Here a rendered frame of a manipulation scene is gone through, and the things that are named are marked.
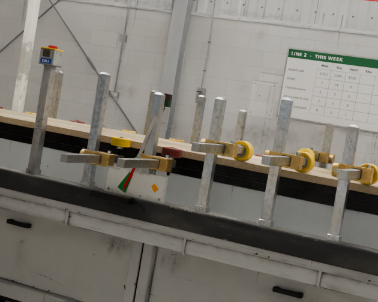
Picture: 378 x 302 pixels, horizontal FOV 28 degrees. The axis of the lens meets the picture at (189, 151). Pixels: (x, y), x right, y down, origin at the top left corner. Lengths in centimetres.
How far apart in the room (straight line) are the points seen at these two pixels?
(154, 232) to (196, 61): 782
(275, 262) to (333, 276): 21
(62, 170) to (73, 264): 41
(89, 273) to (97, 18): 835
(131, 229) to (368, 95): 720
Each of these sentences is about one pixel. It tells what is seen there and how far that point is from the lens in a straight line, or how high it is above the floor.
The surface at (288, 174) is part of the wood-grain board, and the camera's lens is 290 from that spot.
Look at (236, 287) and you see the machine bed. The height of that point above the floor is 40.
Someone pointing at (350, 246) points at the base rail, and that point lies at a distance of 263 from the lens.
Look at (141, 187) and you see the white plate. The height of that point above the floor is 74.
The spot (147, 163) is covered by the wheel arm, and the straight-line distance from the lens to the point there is 276.
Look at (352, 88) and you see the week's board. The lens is 994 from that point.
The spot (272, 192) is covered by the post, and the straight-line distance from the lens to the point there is 270.
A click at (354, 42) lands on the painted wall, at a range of 1003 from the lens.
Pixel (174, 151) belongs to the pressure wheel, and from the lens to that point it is 294.
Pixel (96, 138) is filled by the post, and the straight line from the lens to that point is 299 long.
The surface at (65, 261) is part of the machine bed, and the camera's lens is 338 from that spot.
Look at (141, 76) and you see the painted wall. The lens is 1094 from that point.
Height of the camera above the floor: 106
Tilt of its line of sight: 3 degrees down
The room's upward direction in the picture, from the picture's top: 10 degrees clockwise
